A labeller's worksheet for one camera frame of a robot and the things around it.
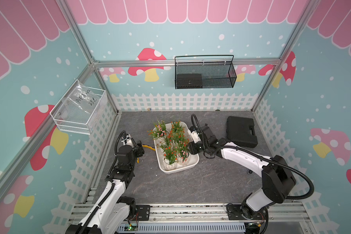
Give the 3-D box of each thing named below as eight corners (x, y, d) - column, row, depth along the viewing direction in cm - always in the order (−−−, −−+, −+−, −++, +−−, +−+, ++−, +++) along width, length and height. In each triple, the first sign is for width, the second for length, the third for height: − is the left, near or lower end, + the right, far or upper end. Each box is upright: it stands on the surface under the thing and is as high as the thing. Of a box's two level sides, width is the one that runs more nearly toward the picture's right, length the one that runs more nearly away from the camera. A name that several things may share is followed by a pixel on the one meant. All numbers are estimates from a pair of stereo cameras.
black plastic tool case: (230, 148, 101) (232, 143, 96) (223, 121, 117) (225, 116, 112) (258, 148, 101) (262, 143, 96) (248, 121, 117) (251, 116, 112)
